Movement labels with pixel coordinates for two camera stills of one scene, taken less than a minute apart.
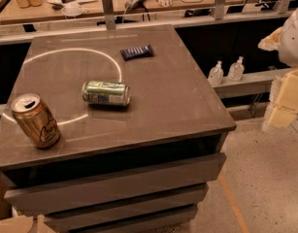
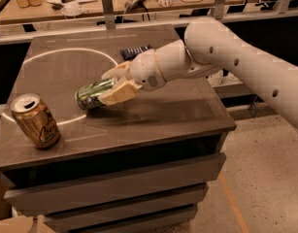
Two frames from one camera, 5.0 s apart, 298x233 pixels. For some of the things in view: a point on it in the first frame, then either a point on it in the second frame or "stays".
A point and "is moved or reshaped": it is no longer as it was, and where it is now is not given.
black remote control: [137, 52] stays
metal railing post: [109, 10] stays
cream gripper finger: [286, 100] → [119, 92]
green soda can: [106, 93] is moved or reshaped
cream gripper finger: [271, 42] → [121, 70]
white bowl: [72, 10] stays
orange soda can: [29, 111] stays
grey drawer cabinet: [142, 129] stays
